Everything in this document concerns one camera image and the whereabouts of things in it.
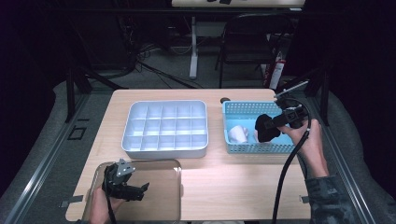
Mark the white desk leg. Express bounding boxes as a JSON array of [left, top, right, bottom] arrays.
[[189, 16, 200, 80]]

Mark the bundle of floor cables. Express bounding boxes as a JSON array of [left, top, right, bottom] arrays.
[[118, 15, 205, 90]]

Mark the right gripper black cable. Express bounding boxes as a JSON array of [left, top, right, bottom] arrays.
[[271, 97, 313, 224]]

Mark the blue perforated plastic basket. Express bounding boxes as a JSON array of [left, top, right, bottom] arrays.
[[221, 100, 310, 155]]

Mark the person's right hand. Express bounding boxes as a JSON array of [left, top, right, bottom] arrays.
[[285, 119, 330, 179]]

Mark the transparent box lid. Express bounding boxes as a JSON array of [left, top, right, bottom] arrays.
[[81, 158, 183, 223]]

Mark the black folding chair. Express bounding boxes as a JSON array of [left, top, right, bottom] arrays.
[[214, 12, 294, 90]]

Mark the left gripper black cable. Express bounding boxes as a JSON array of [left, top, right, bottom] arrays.
[[103, 178, 119, 224]]

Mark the white compartment storage box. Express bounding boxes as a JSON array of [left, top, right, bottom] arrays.
[[120, 99, 209, 160]]

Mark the grey metal floor rail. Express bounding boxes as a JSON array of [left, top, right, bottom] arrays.
[[306, 96, 378, 224], [0, 92, 92, 224]]

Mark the person's left hand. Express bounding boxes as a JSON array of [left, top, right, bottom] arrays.
[[90, 187, 126, 224]]

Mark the black sock pair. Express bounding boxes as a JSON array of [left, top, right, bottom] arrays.
[[254, 113, 281, 144]]

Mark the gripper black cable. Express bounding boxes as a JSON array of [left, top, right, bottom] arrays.
[[271, 97, 313, 224], [103, 178, 119, 224]]

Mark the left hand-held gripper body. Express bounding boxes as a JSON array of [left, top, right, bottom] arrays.
[[101, 158, 137, 200]]

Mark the red and white canister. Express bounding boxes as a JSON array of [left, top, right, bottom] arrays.
[[263, 50, 287, 91]]

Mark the white sock pair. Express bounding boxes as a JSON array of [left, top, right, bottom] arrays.
[[227, 125, 249, 145]]

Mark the black metal frame stand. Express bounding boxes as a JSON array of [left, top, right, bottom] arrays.
[[275, 64, 332, 127], [64, 66, 129, 123]]

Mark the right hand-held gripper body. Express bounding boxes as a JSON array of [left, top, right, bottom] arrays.
[[275, 79, 312, 130]]

